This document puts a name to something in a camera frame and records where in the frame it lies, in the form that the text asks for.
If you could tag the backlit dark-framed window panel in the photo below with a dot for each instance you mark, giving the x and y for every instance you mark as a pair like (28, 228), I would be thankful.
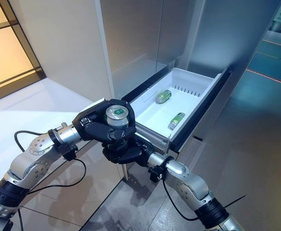
(7, 55)

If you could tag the white counter cabinet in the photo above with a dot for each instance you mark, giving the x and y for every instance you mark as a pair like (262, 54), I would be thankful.
(34, 110)

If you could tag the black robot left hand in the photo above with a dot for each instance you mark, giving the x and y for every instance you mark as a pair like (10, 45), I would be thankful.
(92, 130)

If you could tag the white fridge drawer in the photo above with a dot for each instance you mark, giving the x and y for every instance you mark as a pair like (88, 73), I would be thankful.
(152, 113)

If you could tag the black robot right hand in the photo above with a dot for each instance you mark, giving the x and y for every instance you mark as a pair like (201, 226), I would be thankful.
(125, 155)

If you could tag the stainless steel fridge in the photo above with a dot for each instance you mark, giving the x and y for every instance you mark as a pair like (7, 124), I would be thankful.
(135, 43)

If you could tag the tall white cabinet panel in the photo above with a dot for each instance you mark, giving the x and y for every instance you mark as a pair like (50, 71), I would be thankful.
(65, 43)

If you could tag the green beer can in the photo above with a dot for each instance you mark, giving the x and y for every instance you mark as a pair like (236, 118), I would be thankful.
(164, 96)
(116, 113)
(177, 120)

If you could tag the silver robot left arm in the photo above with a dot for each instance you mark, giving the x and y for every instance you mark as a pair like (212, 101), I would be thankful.
(39, 166)

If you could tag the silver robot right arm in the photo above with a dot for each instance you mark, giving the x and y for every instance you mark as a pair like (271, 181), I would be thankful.
(191, 185)

